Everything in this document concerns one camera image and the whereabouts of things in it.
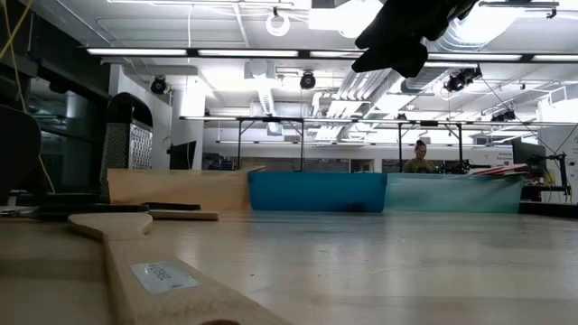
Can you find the black overhead camera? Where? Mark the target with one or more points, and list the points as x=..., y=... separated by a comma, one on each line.
x=308, y=81

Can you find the black aluminium rig frame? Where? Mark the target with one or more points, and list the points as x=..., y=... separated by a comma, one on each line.
x=192, y=52

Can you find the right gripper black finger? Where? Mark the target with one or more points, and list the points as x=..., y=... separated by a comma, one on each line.
x=397, y=61

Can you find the person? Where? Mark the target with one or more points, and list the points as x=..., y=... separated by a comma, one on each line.
x=420, y=164

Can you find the black background rig frame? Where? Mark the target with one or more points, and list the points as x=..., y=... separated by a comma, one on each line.
x=301, y=144

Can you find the teal plastic bin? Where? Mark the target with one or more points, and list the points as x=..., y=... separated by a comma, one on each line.
x=451, y=194

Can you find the orange plastic bin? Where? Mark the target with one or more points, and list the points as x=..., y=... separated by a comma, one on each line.
x=180, y=189

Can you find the black camera stand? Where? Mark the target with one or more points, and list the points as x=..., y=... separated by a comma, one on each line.
x=562, y=176

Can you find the black ceiling camera cluster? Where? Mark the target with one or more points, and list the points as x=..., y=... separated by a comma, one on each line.
x=460, y=80

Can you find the wooden spatula with label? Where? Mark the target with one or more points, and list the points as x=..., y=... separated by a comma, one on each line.
x=135, y=253

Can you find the dark background monitor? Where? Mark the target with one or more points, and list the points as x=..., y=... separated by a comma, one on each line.
x=183, y=155

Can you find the dark monitor on stand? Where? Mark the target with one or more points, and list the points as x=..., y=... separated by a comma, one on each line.
x=528, y=155

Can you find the plain wooden spoon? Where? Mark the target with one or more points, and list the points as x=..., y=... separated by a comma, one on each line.
x=255, y=169

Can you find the silver ceiling air duct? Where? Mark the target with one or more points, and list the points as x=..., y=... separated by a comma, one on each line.
x=456, y=45

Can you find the blue plastic bin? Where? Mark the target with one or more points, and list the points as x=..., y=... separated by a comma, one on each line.
x=316, y=192

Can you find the black round ceiling camera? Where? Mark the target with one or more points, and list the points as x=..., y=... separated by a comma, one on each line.
x=159, y=86

